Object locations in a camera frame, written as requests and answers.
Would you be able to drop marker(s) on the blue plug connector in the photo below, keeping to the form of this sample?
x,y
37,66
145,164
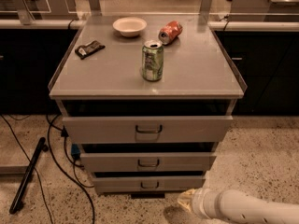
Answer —
x,y
75,152

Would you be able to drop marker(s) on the black bar on floor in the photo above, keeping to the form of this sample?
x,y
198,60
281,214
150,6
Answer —
x,y
17,202

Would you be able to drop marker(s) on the white horizontal rail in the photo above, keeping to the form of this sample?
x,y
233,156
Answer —
x,y
245,26

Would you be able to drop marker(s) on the grey drawer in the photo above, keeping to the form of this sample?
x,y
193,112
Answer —
x,y
148,162
147,183
172,129

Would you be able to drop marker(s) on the grey drawer cabinet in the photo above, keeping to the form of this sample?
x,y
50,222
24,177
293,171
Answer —
x,y
198,80

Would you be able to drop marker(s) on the orange soda can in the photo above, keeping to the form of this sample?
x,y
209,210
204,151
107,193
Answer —
x,y
170,32

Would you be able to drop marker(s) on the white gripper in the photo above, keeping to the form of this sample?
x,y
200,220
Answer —
x,y
198,202

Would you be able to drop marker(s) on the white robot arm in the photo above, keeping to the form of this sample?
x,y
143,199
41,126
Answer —
x,y
237,207

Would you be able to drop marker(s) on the grey middle drawer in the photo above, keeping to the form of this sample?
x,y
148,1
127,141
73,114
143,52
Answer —
x,y
148,162

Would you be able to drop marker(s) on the grey bottom drawer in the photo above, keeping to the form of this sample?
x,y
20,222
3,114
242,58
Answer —
x,y
147,183

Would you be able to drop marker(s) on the green soda can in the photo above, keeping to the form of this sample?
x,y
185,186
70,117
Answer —
x,y
152,60

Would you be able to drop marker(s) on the grey top drawer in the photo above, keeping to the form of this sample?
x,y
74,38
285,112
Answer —
x,y
172,129

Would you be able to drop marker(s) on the white bowl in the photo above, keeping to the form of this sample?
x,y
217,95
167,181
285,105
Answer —
x,y
129,26

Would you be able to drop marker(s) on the dark snack packet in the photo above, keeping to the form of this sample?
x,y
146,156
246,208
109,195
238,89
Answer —
x,y
84,51

